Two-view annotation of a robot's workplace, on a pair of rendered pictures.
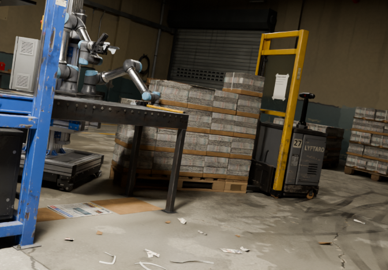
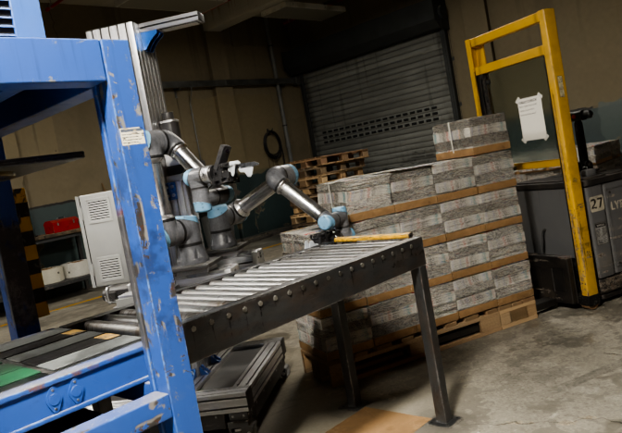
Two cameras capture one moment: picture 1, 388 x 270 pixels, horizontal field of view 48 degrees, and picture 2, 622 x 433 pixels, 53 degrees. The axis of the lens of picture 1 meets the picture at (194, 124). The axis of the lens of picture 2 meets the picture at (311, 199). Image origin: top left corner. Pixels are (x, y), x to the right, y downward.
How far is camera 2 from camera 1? 93 cm
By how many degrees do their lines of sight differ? 4
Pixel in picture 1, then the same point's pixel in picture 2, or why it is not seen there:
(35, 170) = not seen: outside the picture
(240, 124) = (491, 207)
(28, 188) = not seen: outside the picture
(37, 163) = not seen: outside the picture
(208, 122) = (438, 224)
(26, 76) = (114, 258)
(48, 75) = (158, 299)
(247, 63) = (424, 89)
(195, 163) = (441, 300)
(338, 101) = (589, 98)
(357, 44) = (589, 2)
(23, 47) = (92, 211)
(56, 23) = (137, 184)
